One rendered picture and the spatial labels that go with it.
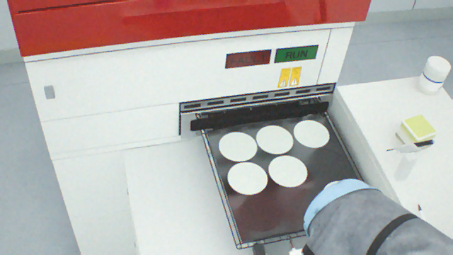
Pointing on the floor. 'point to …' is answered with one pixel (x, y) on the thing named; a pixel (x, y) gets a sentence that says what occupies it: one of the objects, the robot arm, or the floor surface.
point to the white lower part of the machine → (98, 202)
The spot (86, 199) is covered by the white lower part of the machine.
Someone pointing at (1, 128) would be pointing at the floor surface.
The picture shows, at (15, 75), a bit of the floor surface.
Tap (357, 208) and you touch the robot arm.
